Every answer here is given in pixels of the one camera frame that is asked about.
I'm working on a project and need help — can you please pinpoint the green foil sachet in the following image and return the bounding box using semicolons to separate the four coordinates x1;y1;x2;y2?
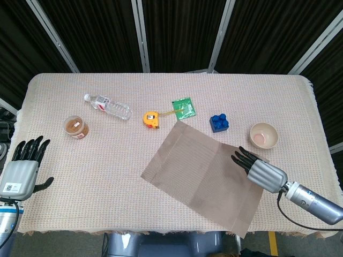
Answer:
171;96;197;122

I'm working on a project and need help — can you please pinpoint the clear jar of rubber bands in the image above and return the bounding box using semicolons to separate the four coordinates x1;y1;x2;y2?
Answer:
63;115;90;140

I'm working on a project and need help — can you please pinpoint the light brown bowl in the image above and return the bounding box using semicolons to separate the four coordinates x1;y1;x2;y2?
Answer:
250;122;279;150

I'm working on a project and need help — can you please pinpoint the beige woven tablecloth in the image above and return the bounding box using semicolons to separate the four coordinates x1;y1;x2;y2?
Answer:
5;72;343;238

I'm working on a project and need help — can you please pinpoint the brown woven placemat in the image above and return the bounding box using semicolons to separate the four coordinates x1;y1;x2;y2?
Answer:
140;120;270;239

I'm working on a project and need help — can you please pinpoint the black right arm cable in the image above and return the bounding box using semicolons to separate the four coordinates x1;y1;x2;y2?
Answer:
276;187;343;231

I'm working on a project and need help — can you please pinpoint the blue building block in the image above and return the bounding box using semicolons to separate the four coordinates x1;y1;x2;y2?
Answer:
209;114;230;133

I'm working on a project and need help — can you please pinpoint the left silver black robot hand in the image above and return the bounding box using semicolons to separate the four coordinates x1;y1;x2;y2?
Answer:
0;135;54;201

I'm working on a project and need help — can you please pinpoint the clear plastic water bottle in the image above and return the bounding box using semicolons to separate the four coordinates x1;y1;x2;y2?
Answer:
84;93;133;121

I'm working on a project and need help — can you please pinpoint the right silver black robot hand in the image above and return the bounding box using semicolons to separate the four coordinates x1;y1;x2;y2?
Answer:
230;146;288;194

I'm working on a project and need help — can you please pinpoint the black pleated curtain panel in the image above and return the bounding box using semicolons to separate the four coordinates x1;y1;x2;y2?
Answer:
300;29;343;148
215;0;343;74
141;0;228;73
37;0;143;73
0;0;74;108

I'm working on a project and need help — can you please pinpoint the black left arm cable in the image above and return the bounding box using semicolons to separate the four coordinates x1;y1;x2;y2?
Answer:
0;199;21;257

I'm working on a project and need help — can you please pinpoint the black electronic equipment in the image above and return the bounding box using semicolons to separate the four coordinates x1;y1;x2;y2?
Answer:
0;107;17;150

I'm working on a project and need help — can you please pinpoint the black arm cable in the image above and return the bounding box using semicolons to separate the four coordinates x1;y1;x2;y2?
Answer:
276;187;343;231
0;199;21;257

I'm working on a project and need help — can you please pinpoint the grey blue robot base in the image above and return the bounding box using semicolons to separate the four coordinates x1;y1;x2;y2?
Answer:
103;231;242;257

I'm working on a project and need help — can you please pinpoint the orange tape measure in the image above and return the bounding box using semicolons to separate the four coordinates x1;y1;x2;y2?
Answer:
143;108;185;130

